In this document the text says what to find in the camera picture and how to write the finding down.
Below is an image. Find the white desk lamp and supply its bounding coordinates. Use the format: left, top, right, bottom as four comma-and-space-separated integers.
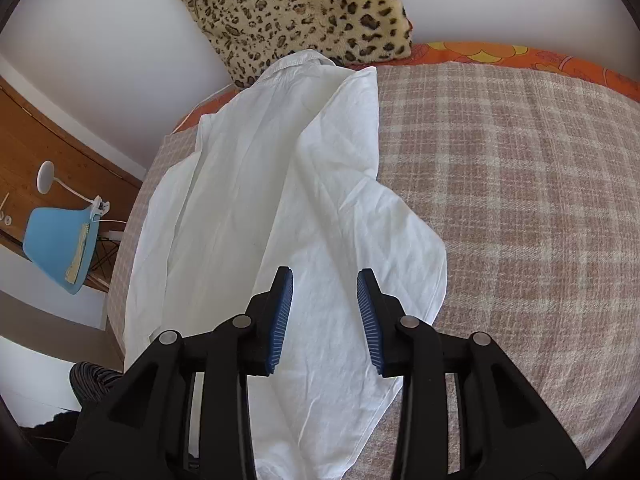
37, 160, 111, 218

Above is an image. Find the white long-sleeved shirt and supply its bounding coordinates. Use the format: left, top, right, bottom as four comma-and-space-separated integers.
122, 49, 448, 480

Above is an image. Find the blue chair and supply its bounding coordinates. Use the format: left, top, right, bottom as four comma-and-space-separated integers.
23, 207, 108, 296

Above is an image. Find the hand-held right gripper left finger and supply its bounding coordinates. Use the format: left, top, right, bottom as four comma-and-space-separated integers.
56, 266, 294, 480

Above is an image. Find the leopard print cushion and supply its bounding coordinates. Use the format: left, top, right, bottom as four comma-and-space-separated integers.
165, 0, 413, 88

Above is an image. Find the dark patterned clothing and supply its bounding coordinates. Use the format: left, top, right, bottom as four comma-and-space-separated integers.
69, 361, 126, 411

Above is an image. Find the white cable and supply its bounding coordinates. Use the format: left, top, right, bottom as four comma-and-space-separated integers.
172, 85, 236, 133

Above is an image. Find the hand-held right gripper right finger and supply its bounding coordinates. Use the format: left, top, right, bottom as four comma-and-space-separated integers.
356, 268, 586, 480

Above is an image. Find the pink plaid blanket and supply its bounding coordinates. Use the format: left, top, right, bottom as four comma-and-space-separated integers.
105, 60, 640, 480

